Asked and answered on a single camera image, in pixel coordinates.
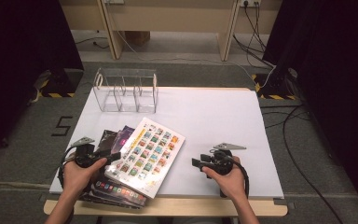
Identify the person's left hand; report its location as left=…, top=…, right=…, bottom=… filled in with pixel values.
left=62, top=157, right=108, bottom=200

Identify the right hand-held gripper black cable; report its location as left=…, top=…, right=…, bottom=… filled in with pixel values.
left=229, top=155, right=251, bottom=200

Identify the dark red cover magazine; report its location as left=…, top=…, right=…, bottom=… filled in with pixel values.
left=79, top=186, right=146, bottom=210

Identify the white magazine with picture grid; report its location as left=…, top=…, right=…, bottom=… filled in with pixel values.
left=104, top=117, right=186, bottom=200

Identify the left hand-held gripper black cable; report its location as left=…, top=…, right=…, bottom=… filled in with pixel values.
left=57, top=145, right=79, bottom=190

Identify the person's right hand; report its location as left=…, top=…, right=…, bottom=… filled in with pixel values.
left=201, top=156, right=247, bottom=201

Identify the black curtain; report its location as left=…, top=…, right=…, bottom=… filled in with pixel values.
left=262, top=0, right=358, bottom=218
left=0, top=0, right=85, bottom=162

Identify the clear acrylic magazine rack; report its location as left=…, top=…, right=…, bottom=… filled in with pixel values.
left=92, top=67, right=159, bottom=114

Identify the hand-held gripper black cable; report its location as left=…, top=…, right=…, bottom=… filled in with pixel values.
left=229, top=155, right=251, bottom=200
left=57, top=145, right=79, bottom=190

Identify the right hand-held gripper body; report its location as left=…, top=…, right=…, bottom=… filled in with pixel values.
left=209, top=142, right=247, bottom=175

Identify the long black floor cable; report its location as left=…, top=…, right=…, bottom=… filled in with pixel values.
left=282, top=104, right=344, bottom=224

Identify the dark magazine with red shape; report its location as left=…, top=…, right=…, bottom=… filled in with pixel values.
left=96, top=129, right=119, bottom=154

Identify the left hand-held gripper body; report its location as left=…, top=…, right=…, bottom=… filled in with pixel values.
left=70, top=136, right=105, bottom=169

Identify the black power cable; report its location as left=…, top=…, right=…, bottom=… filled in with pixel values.
left=243, top=3, right=269, bottom=52
left=232, top=34, right=276, bottom=69

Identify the black stand base hazard tape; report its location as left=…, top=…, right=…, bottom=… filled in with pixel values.
left=251, top=66, right=299, bottom=101
left=38, top=68, right=85, bottom=99

